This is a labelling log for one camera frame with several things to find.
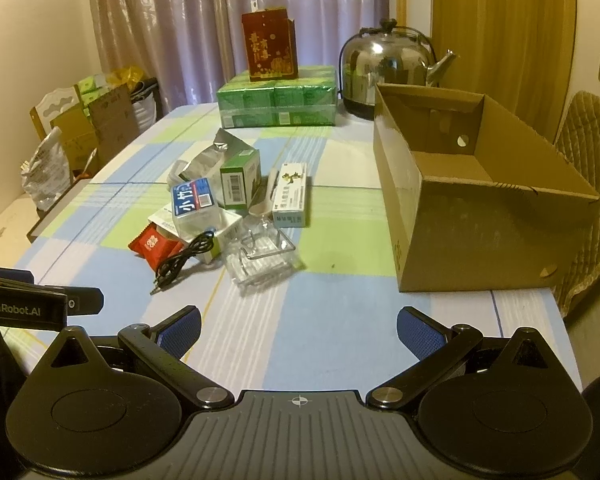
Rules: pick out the red gift box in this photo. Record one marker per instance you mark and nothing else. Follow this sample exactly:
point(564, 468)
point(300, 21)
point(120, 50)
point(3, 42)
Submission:
point(270, 43)

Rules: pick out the yellow plastic bag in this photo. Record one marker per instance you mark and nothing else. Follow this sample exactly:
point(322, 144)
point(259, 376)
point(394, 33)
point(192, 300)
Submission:
point(128, 76)

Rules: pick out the white plastic bag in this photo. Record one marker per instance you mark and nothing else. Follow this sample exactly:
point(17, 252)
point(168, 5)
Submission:
point(46, 176)

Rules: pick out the clear plastic hook package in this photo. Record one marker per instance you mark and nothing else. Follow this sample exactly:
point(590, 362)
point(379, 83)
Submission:
point(259, 255)

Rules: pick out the blue label plastic box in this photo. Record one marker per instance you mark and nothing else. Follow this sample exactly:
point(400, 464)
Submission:
point(195, 209)

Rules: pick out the silver foil bag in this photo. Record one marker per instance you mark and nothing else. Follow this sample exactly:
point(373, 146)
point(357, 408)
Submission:
point(224, 146)

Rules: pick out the purple curtain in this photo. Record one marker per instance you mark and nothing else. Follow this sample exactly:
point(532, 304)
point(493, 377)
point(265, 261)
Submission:
point(193, 47)

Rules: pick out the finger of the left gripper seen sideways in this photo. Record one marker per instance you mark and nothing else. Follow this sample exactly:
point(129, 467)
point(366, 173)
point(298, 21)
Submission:
point(83, 300)

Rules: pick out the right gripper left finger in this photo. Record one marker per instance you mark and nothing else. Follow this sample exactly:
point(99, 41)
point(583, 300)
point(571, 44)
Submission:
point(157, 351)

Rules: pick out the stainless steel kettle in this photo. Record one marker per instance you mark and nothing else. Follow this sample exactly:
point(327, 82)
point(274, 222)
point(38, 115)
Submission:
point(387, 54)

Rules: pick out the wooden door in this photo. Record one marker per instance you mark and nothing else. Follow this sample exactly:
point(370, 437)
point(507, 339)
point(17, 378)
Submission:
point(518, 52)

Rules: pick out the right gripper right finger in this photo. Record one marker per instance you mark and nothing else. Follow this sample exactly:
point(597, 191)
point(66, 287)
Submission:
point(441, 351)

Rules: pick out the green medicine box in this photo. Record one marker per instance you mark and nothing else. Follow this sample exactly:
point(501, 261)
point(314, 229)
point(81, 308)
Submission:
point(241, 179)

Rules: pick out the brown cardboard box on side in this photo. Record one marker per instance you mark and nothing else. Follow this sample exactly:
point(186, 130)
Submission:
point(91, 141)

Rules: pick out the red wedding candy packet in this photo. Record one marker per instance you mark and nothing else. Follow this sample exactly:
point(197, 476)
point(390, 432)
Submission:
point(154, 247)

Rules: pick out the green tissue multipack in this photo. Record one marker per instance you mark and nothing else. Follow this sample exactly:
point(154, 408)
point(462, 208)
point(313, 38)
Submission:
point(309, 100)

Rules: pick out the large open cardboard box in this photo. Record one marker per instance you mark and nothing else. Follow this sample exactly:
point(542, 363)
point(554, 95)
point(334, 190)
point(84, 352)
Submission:
point(475, 198)

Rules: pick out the white green long box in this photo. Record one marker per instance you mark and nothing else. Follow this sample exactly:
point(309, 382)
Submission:
point(289, 199)

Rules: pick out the white medicine tablet box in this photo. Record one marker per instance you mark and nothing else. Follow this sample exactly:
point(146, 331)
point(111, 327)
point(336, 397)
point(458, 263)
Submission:
point(164, 222)

